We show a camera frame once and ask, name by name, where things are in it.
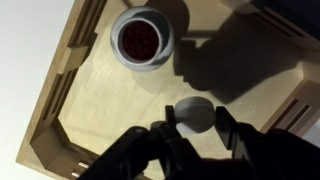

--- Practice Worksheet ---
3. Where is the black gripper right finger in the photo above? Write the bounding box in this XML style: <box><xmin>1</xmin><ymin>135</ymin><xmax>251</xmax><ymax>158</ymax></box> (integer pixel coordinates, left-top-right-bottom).
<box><xmin>214</xmin><ymin>105</ymin><xmax>242</xmax><ymax>151</ymax></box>

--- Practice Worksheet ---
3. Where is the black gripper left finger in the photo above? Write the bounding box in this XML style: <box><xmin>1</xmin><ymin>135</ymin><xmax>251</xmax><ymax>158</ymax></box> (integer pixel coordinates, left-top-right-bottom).
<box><xmin>164</xmin><ymin>104</ymin><xmax>178</xmax><ymax>130</ymax></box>

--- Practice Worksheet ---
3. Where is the wooden slatted tray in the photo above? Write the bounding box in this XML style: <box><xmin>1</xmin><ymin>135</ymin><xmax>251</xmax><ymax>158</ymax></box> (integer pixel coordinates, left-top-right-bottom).
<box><xmin>15</xmin><ymin>0</ymin><xmax>320</xmax><ymax>180</ymax></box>

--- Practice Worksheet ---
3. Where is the small white cup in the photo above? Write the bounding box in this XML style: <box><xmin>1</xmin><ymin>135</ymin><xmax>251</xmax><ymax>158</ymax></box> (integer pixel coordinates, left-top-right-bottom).
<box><xmin>109</xmin><ymin>5</ymin><xmax>175</xmax><ymax>73</ymax></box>

